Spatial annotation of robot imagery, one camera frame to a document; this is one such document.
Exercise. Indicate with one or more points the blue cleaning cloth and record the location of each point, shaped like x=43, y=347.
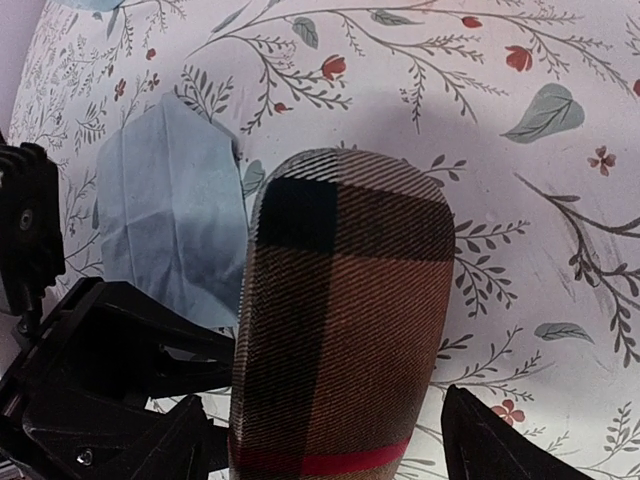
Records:
x=171, y=212

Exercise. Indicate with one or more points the brown striped glasses case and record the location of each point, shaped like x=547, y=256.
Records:
x=345, y=295

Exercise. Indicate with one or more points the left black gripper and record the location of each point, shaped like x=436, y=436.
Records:
x=73, y=404

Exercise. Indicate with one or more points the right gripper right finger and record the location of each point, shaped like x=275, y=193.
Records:
x=478, y=445

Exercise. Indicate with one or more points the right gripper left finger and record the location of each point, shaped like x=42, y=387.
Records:
x=184, y=444

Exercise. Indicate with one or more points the floral patterned table mat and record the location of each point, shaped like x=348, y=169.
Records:
x=524, y=113

